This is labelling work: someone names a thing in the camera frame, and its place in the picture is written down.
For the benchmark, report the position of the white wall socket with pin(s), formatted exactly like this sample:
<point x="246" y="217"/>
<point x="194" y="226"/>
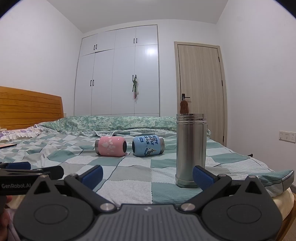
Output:
<point x="287" y="136"/>

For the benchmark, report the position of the brown hanging door ornament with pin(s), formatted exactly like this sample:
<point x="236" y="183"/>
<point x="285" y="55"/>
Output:
<point x="184" y="107"/>

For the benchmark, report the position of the light wooden door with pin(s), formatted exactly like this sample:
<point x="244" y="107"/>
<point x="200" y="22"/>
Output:
<point x="200" y="92"/>

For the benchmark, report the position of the tall steel thermos flask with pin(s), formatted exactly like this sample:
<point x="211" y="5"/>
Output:
<point x="190" y="143"/>

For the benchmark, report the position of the white wardrobe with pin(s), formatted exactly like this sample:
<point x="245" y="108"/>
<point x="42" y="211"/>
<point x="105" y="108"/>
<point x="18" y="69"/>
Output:
<point x="111" y="74"/>

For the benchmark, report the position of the green checked bedsheet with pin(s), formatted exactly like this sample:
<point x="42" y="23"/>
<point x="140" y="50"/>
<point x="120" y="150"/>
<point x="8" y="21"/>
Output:
<point x="138" y="171"/>

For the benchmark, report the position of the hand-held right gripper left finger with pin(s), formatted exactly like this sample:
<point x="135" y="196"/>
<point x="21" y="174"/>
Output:
<point x="92" y="175"/>

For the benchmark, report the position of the person's left hand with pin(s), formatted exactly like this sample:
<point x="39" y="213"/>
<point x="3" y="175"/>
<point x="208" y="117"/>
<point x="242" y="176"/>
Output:
<point x="3" y="217"/>

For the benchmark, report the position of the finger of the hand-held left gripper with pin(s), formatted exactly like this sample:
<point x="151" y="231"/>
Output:
<point x="18" y="166"/>
<point x="54" y="172"/>

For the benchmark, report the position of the green hanging tassel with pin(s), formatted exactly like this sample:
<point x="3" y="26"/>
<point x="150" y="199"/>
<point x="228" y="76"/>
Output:
<point x="135" y="89"/>

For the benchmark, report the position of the wooden bed headboard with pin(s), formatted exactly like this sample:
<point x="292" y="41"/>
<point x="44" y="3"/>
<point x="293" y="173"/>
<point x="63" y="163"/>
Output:
<point x="30" y="109"/>

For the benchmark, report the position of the cream mattress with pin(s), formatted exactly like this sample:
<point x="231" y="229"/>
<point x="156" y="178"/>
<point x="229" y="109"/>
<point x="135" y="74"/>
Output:
<point x="282" y="204"/>

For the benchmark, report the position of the flat dark book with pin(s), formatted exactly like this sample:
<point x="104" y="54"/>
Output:
<point x="8" y="145"/>

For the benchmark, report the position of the purple floral pillow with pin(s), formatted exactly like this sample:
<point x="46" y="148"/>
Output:
<point x="16" y="134"/>

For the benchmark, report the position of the pink cup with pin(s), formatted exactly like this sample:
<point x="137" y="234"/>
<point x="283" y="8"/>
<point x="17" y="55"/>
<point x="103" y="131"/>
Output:
<point x="110" y="146"/>

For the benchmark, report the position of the blue printed cup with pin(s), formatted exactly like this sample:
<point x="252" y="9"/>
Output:
<point x="148" y="146"/>

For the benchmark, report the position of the green floral quilt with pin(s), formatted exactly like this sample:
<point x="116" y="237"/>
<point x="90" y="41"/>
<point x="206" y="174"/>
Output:
<point x="120" y="124"/>

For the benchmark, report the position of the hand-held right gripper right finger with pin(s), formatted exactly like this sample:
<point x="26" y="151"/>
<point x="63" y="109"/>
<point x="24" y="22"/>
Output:
<point x="203" y="178"/>

